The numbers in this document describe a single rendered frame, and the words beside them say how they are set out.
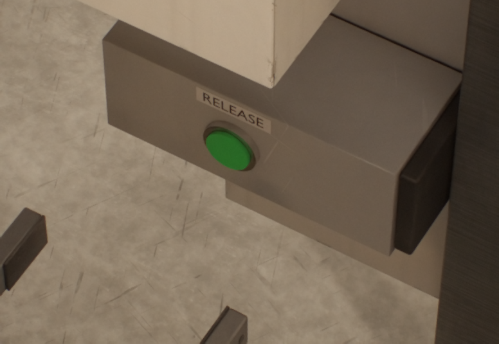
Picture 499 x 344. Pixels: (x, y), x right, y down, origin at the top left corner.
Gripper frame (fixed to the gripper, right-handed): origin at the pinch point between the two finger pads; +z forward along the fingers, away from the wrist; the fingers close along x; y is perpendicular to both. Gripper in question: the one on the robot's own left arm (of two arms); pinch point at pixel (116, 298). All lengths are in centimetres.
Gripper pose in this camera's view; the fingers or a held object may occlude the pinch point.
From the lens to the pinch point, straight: 143.3
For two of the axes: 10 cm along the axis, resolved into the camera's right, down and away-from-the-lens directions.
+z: 5.1, -6.8, 5.3
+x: -8.6, -4.0, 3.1
